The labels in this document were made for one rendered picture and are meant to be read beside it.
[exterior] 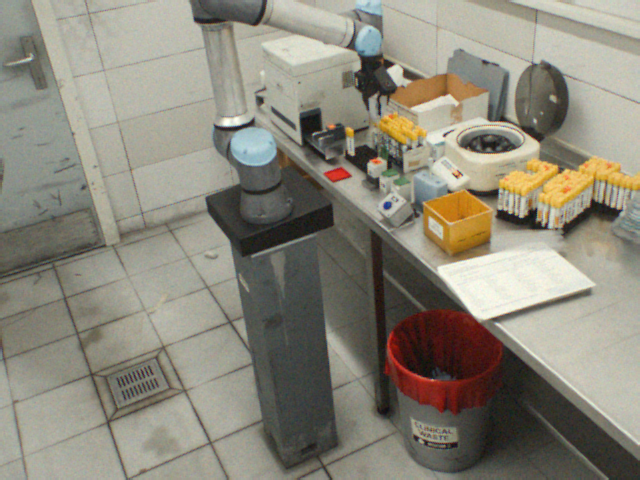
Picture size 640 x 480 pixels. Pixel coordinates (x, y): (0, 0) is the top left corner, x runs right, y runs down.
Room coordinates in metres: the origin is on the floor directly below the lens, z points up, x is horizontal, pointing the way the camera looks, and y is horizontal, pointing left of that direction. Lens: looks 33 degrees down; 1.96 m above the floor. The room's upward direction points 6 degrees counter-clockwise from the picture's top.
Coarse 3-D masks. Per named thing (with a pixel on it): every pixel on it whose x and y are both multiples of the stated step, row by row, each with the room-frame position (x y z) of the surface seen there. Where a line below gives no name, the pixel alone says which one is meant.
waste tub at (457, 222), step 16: (464, 192) 1.70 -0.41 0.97; (432, 208) 1.67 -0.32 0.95; (448, 208) 1.69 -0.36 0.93; (464, 208) 1.70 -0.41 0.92; (480, 208) 1.63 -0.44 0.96; (432, 224) 1.62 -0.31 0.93; (448, 224) 1.54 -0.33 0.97; (464, 224) 1.56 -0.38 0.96; (480, 224) 1.57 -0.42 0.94; (432, 240) 1.62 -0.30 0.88; (448, 240) 1.55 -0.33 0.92; (464, 240) 1.56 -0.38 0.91; (480, 240) 1.58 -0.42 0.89
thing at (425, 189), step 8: (416, 176) 1.81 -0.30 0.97; (424, 176) 1.81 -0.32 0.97; (432, 176) 1.80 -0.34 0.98; (416, 184) 1.81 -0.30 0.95; (424, 184) 1.78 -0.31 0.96; (432, 184) 1.76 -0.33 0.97; (440, 184) 1.75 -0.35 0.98; (416, 192) 1.81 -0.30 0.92; (424, 192) 1.78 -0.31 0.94; (432, 192) 1.75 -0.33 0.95; (440, 192) 1.74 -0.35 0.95; (416, 200) 1.81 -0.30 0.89; (424, 200) 1.78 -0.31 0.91; (416, 208) 1.79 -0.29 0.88
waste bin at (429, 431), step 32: (416, 320) 1.84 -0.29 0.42; (448, 320) 1.83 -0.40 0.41; (416, 352) 1.80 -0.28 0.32; (448, 352) 1.80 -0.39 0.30; (480, 352) 1.74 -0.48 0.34; (416, 384) 1.56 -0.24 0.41; (448, 384) 1.52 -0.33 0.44; (480, 384) 1.53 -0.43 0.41; (416, 416) 1.59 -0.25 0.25; (448, 416) 1.54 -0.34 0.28; (480, 416) 1.57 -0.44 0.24; (416, 448) 1.60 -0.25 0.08; (448, 448) 1.55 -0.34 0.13; (480, 448) 1.59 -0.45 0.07
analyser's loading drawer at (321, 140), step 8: (304, 136) 2.30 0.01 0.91; (312, 136) 2.24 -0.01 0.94; (320, 136) 2.25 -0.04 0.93; (328, 136) 2.22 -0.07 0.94; (312, 144) 2.23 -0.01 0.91; (320, 144) 2.20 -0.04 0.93; (328, 144) 2.21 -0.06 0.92; (336, 144) 2.16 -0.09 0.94; (328, 152) 2.15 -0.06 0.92; (336, 152) 2.16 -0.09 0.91
